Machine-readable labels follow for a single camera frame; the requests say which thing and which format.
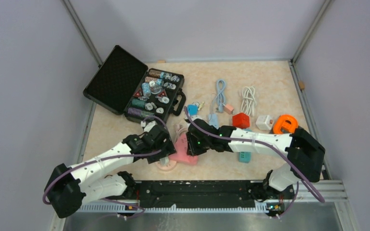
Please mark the red cube socket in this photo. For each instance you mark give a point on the red cube socket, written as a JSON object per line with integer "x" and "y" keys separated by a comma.
{"x": 241, "y": 120}

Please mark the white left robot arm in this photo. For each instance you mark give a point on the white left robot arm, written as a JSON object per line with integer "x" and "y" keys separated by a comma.
{"x": 70, "y": 187}

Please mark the pale pink round socket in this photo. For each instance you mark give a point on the pale pink round socket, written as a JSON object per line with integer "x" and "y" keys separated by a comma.
{"x": 166, "y": 164}

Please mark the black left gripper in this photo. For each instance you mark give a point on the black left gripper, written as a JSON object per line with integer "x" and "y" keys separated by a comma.
{"x": 167, "y": 149}

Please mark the white tiger cube socket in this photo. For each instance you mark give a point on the white tiger cube socket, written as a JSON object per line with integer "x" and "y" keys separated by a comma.
{"x": 264, "y": 122}

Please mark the teal power strip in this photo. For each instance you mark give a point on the teal power strip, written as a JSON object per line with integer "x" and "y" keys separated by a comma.
{"x": 244, "y": 157}

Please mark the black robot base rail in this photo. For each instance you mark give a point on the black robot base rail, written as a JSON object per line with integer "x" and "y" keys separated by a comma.
{"x": 202, "y": 193}

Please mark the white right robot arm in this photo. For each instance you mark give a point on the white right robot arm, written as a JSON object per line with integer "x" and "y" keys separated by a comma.
{"x": 303, "y": 154}

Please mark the pink usb charger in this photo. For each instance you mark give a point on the pink usb charger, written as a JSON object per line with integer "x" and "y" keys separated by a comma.
{"x": 229, "y": 109}

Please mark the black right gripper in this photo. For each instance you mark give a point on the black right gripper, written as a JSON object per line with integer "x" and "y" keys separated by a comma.
{"x": 192, "y": 150}

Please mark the orange ring toy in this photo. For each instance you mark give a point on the orange ring toy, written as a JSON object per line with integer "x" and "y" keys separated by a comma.
{"x": 285, "y": 124}

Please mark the pink round plug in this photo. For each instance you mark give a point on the pink round plug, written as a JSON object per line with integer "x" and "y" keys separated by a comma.
{"x": 180, "y": 128}

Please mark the grey-blue power strip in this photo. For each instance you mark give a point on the grey-blue power strip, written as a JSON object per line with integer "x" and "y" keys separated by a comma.
{"x": 213, "y": 120}

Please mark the pink triangular power strip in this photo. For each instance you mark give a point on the pink triangular power strip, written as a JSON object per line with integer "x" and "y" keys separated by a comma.
{"x": 181, "y": 155}

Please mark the blue small block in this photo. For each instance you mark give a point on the blue small block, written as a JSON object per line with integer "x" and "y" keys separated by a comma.
{"x": 192, "y": 109}

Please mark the black poker chip case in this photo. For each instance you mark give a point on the black poker chip case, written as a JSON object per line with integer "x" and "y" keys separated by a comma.
{"x": 126, "y": 86}

